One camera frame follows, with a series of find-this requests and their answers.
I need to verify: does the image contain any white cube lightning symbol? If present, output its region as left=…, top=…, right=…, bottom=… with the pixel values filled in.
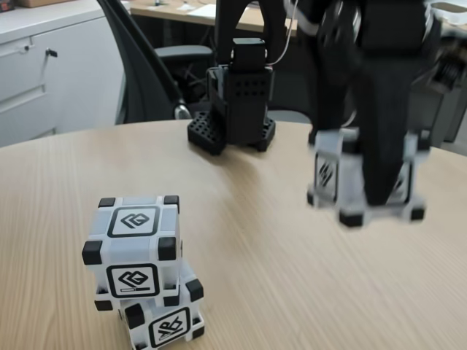
left=306, top=125, right=433, bottom=229

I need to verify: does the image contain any white cube double-diamond symbol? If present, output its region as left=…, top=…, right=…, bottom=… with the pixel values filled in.
left=82, top=195, right=184, bottom=312

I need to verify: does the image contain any dark grey computer tower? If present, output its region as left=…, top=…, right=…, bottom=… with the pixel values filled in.
left=410, top=32, right=467, bottom=145

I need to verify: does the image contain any white paper sheet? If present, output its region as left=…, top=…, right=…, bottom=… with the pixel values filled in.
left=188, top=4, right=217, bottom=18

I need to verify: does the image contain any light wooden desk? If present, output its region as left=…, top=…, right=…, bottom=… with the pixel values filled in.
left=129, top=0, right=304, bottom=36

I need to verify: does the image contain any black office chair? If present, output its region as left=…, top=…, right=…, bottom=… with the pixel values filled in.
left=96, top=0, right=311, bottom=127

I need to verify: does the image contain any white filing cabinet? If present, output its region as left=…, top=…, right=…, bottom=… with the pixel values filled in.
left=0, top=5, right=125, bottom=149

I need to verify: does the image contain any white cube crossed-lines symbol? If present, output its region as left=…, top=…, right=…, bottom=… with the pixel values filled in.
left=115, top=260, right=206, bottom=350

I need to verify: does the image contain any thin white cable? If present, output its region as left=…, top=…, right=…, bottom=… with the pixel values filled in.
left=266, top=0, right=299, bottom=69

